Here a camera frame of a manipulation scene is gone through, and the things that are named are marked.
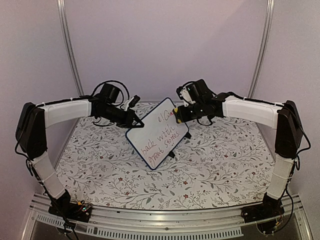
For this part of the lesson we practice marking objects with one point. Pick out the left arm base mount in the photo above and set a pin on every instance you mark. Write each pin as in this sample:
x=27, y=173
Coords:
x=78, y=211

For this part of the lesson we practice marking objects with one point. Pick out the right aluminium frame post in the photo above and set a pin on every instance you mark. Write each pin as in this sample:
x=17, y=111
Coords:
x=270, y=5

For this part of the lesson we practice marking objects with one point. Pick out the aluminium frame post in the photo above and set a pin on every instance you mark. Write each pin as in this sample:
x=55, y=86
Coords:
x=270, y=5
x=61, y=7

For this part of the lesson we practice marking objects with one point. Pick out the front aluminium rail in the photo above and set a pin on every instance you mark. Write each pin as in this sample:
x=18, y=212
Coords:
x=223, y=223

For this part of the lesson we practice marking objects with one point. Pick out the small blue-framed whiteboard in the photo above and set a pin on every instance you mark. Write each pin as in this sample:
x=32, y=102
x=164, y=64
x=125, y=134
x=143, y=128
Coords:
x=159, y=136

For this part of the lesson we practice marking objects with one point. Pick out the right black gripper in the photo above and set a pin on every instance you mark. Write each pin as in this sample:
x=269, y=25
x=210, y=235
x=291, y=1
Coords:
x=184, y=117

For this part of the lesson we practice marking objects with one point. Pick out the left aluminium frame post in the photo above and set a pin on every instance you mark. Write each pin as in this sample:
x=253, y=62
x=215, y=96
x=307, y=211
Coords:
x=61, y=7

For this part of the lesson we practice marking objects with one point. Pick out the floral patterned table mat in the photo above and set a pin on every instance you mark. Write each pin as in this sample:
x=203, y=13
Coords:
x=225, y=164

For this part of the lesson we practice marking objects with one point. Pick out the yellow black eraser sponge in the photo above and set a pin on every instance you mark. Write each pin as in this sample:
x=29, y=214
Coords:
x=175, y=112

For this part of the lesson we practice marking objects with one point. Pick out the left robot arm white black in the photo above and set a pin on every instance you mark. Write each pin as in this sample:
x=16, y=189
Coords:
x=33, y=130

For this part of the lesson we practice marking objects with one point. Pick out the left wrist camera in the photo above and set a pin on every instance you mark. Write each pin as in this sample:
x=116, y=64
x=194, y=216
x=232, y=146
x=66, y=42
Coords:
x=130, y=103

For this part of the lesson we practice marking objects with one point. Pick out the wire whiteboard stand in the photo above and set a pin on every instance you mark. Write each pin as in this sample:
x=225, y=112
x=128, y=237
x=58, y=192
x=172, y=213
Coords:
x=185, y=140

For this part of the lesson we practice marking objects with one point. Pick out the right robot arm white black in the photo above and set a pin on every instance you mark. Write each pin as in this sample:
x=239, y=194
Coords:
x=282, y=118

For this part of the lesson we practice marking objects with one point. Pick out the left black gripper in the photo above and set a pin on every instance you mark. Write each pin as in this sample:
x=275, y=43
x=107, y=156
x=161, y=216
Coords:
x=129, y=120

